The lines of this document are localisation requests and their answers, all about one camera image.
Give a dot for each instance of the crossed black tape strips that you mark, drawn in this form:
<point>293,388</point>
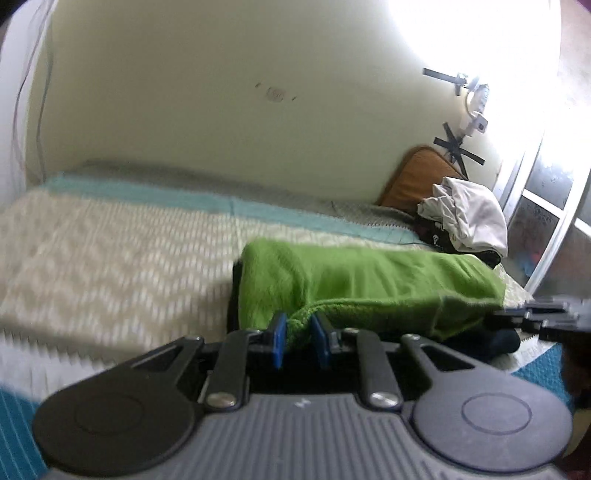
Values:
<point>455,147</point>

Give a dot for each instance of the white window frame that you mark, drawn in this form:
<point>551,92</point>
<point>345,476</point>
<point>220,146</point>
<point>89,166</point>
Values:
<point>549,221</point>

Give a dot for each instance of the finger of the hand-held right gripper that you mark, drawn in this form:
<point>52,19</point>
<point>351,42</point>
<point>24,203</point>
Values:
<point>549,321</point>

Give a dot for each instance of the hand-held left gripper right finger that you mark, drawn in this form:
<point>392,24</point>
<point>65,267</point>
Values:
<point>321,344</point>

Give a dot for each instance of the zigzag patterned bed sheet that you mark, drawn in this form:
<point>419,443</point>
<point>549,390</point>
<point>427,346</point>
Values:
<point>115,258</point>

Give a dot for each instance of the single black tape strip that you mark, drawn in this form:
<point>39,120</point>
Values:
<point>443,76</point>

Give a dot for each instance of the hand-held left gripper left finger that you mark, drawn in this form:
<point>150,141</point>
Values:
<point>278,344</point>

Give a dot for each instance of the white wall device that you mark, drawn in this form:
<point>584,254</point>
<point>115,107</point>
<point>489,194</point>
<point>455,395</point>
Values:
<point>478,106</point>

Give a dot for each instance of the black patterned folded garment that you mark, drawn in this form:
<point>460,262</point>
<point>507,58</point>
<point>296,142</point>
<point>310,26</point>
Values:
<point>431,237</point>

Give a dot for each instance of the brown cushion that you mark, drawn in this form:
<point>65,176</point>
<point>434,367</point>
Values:
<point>411,182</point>

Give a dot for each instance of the green towel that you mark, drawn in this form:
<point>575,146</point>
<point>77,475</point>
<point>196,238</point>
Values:
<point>360,281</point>

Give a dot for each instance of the white folded garment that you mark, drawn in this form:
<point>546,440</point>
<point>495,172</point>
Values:
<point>475,217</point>

